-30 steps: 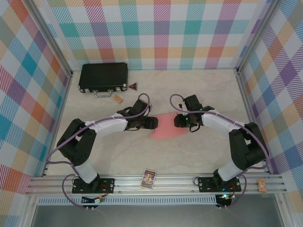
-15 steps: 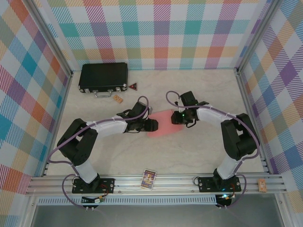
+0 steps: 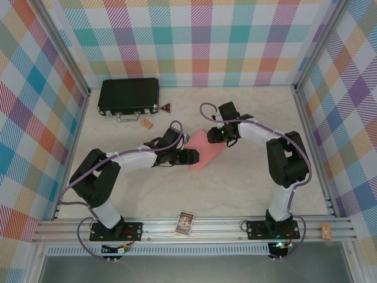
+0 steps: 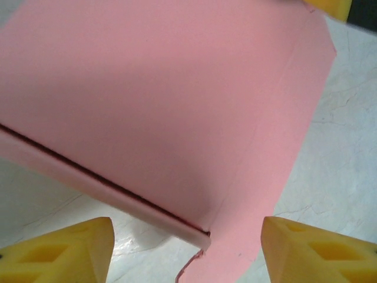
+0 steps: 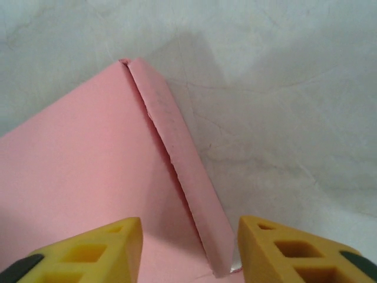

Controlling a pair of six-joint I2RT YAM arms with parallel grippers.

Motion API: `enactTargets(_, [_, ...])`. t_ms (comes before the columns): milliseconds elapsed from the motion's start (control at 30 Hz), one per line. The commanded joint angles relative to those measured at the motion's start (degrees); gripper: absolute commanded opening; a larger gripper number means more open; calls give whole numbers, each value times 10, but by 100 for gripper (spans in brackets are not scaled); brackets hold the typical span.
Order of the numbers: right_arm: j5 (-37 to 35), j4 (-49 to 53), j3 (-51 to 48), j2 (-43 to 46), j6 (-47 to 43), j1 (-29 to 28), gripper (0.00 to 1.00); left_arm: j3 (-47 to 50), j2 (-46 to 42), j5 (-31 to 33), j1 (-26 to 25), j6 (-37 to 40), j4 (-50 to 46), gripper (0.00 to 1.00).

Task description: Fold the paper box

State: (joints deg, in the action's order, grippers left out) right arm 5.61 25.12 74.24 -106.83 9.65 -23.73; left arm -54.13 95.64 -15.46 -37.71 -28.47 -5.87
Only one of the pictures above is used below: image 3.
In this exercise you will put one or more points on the aluminium frame post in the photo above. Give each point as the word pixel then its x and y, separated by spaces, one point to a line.
pixel 321 47
pixel 62 50

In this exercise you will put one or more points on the wooden block with tiger print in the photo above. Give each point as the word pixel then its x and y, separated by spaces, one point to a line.
pixel 147 123

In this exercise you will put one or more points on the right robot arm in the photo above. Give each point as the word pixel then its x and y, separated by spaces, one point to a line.
pixel 256 132

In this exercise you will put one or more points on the pink cloth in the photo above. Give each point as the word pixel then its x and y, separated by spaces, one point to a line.
pixel 206 153

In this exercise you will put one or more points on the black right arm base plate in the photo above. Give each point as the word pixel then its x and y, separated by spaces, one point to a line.
pixel 256 230

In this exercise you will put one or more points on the purple yellow card box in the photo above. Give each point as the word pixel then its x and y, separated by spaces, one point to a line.
pixel 185 224

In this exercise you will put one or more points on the aluminium rail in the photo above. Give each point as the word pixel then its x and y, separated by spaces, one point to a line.
pixel 212 230

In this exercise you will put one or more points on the black controller with green light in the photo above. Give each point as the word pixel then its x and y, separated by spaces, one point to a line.
pixel 278 249

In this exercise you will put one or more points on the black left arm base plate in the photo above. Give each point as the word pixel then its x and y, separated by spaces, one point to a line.
pixel 132 231

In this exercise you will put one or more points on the small orange wooden block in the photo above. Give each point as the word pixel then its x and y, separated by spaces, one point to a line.
pixel 326 231

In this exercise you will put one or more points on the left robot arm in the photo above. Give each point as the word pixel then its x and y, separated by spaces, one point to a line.
pixel 135 160

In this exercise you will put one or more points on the red black triangular box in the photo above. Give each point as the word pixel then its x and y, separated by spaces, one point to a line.
pixel 165 108

